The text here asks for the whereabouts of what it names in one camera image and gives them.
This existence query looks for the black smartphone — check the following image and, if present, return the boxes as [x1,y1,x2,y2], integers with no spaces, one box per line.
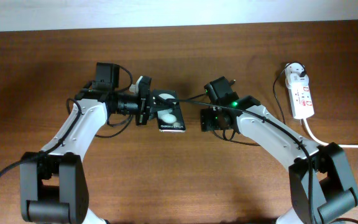
[152,90,186,133]

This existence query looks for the black charger cable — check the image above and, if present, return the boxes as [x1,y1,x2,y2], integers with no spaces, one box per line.
[165,62,307,147]

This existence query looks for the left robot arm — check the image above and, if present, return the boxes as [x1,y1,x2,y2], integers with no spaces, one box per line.
[20,62,177,223]

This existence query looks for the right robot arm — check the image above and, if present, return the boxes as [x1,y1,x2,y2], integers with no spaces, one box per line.
[200,77,358,223]

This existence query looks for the white charger plug adapter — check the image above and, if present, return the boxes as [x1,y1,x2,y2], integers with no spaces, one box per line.
[284,62,309,89]

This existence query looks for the white power strip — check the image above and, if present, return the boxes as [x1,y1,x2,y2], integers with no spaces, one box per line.
[288,85,314,119]

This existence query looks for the white power strip cord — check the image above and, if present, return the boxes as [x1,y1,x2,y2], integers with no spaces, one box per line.
[302,118,358,151]

